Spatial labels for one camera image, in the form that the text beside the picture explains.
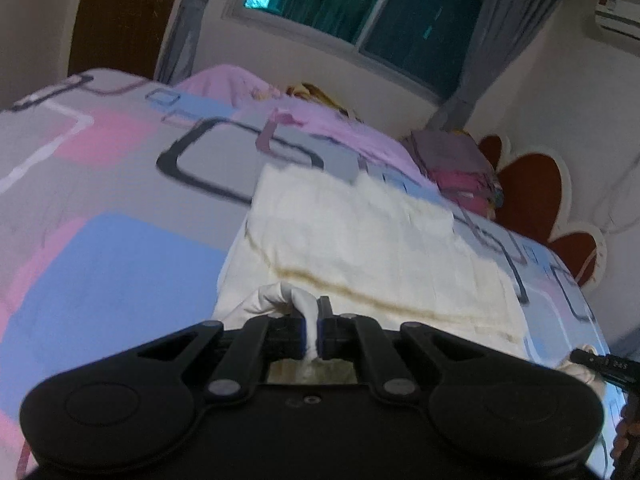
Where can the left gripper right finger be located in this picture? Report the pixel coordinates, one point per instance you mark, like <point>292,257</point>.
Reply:
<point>362,341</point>

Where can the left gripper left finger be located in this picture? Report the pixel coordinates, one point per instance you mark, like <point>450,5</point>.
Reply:
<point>245,355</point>

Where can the cream quilted jacket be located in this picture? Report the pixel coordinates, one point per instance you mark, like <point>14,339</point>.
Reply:
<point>372,250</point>

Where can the pile of folded clothes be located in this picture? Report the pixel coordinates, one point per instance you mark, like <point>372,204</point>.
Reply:
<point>462,173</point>

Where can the person right hand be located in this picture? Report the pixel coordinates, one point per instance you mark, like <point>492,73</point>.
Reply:
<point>627,427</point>

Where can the red flower headboard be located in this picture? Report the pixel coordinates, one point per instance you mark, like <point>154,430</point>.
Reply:
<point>537,194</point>

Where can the patterned grey blue bedspread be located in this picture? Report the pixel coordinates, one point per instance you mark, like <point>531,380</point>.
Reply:
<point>120,199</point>

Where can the pink blanket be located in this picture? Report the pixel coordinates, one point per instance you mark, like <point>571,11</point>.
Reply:
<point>247,93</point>

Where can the grey curtain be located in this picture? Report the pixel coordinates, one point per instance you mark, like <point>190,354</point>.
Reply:
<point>504,29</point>
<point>176,62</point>

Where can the white air conditioner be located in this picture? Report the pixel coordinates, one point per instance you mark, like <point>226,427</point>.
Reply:
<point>620,17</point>

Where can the dark wooden door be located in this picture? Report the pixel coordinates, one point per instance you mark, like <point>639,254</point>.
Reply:
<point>123,35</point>

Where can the window with grey frame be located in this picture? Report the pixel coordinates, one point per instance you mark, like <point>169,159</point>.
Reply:
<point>423,42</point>

